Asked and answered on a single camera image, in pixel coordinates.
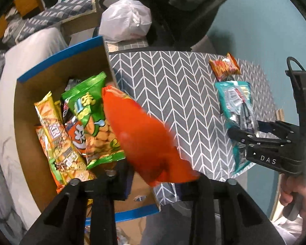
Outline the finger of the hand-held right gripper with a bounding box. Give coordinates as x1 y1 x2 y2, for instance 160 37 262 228
255 121 300 139
228 127 286 148

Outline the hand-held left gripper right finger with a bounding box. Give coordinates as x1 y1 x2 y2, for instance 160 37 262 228
177 176 286 245

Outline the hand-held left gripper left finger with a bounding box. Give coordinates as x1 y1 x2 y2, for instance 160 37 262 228
19 162 133 245

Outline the teal silver snack packet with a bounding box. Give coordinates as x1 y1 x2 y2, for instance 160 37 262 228
214 81 261 176

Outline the red snack packet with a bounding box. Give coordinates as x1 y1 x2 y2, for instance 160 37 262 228
101 85 201 187

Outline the orange and black snack packet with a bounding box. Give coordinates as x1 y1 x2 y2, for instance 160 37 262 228
65 119 88 159

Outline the green peanut snack packet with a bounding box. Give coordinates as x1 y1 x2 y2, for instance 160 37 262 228
61 71 126 170

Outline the long gold snack packet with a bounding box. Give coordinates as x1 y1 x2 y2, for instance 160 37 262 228
34 90 96 184

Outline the blue cardboard box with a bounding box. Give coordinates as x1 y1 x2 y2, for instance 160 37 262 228
13 36 161 222

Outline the person's right hand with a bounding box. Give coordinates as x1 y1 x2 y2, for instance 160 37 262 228
280 175 306 222

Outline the light wooden board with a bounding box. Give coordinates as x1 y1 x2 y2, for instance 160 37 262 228
270 108 285 220

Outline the small orange noodle snack packet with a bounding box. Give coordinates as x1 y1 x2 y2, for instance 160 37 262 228
209 53 241 82

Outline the small orange green snack packet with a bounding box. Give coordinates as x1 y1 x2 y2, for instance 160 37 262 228
36 126 67 194

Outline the grey chevron fabric ottoman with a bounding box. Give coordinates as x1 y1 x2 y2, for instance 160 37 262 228
108 50 277 207

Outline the black silver snack packet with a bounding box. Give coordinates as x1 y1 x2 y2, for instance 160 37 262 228
65 78 82 92

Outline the grey duvet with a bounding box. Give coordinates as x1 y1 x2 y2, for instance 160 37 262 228
0 51 27 245

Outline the black office chair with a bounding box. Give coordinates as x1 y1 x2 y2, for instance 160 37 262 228
93 0 231 54

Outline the grey plaid seat cushion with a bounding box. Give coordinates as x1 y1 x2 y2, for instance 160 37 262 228
103 37 150 54

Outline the white bed mattress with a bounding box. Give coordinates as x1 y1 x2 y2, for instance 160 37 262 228
0 27 69 222

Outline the white plastic bag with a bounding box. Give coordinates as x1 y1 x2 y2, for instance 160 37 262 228
99 0 153 42

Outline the grey chequered bench mattress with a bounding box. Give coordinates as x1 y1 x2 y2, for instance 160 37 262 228
2 0 99 44

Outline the wooden cabinet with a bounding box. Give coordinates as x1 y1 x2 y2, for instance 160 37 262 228
14 0 45 18

